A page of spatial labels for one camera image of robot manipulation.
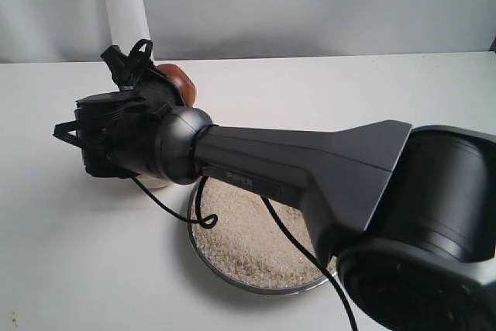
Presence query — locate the round steel tray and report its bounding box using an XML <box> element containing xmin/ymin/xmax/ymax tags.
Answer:
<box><xmin>187</xmin><ymin>181</ymin><xmax>338</xmax><ymax>295</ymax></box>

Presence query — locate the white backdrop cloth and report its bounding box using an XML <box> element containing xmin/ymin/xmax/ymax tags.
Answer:
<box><xmin>1</xmin><ymin>0</ymin><xmax>495</xmax><ymax>63</ymax></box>

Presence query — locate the brown wooden cup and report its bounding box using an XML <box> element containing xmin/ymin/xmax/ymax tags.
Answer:
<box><xmin>157</xmin><ymin>64</ymin><xmax>197</xmax><ymax>107</ymax></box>

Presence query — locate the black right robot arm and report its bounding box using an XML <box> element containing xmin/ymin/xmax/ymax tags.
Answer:
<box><xmin>72</xmin><ymin>40</ymin><xmax>495</xmax><ymax>330</ymax></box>

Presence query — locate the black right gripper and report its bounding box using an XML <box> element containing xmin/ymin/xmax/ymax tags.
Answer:
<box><xmin>74</xmin><ymin>45</ymin><xmax>184</xmax><ymax>178</ymax></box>

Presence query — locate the rice in steel tray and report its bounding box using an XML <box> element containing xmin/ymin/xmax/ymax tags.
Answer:
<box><xmin>191</xmin><ymin>180</ymin><xmax>337</xmax><ymax>289</ymax></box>

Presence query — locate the cream ceramic bowl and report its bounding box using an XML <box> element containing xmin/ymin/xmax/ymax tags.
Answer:
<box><xmin>136</xmin><ymin>174</ymin><xmax>171</xmax><ymax>189</ymax></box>

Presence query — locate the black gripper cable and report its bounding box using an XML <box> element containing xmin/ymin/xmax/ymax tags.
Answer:
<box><xmin>53</xmin><ymin>38</ymin><xmax>360</xmax><ymax>331</ymax></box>

